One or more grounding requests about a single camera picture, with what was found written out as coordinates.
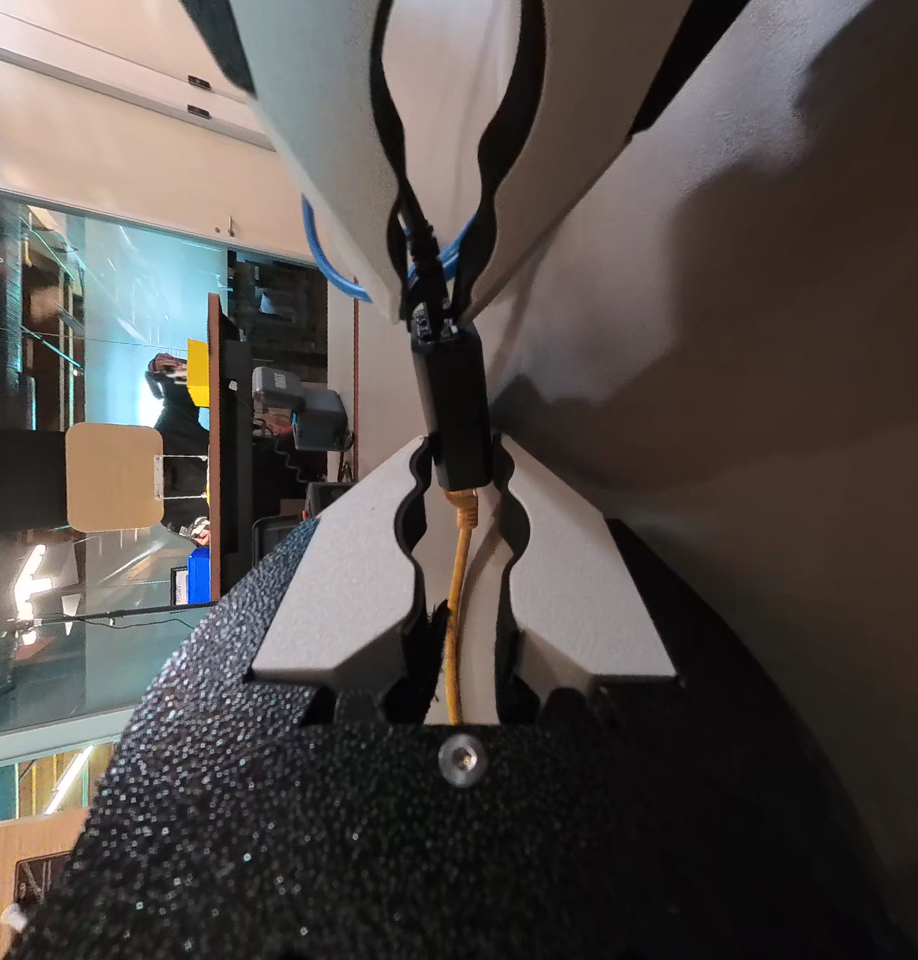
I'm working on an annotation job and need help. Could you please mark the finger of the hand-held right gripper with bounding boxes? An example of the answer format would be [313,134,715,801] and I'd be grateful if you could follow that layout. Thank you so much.
[230,0,431,326]
[450,0,697,325]

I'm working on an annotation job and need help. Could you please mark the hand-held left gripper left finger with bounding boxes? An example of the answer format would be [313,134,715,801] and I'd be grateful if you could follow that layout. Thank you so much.
[250,435,448,695]

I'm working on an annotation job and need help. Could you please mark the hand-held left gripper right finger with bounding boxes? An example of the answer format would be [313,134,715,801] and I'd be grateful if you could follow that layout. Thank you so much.
[495,435,680,696]

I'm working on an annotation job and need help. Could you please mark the yellow ethernet cable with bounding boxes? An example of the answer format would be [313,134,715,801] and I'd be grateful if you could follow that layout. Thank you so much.
[444,486,482,725]

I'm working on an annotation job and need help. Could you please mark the blue ethernet cable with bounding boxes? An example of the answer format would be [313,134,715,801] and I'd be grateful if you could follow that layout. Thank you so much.
[301,193,478,305]

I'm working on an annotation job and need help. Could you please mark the black ethernet cable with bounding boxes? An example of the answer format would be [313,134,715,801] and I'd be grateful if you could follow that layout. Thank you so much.
[372,0,461,343]

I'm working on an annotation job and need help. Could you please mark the black ethernet port adapter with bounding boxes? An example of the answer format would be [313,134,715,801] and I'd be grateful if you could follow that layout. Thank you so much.
[408,330,497,492]

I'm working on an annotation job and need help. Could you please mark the black power station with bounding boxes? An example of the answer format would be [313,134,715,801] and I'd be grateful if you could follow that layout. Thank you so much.
[303,480,355,520]

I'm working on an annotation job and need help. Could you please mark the white door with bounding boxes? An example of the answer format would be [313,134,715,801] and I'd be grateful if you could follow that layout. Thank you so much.
[0,52,280,192]
[0,0,253,102]

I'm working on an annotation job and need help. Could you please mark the grey battery charger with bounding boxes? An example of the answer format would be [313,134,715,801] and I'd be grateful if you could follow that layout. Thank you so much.
[251,366,349,453]

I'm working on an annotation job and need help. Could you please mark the tan rounded board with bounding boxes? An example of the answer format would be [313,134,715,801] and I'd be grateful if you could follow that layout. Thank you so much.
[65,422,165,534]

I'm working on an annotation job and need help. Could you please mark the small yellow bin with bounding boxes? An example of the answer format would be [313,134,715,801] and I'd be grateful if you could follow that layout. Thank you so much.
[186,339,214,406]

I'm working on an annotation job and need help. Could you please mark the black flat panel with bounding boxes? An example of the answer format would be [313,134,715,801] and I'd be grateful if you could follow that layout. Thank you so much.
[0,427,70,536]

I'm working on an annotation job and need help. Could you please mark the wooden board with black tag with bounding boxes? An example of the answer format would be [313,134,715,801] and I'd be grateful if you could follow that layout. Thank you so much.
[0,806,92,960]

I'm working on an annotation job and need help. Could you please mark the wooden desk with black frame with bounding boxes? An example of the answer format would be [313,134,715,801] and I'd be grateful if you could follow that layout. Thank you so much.
[206,292,256,603]

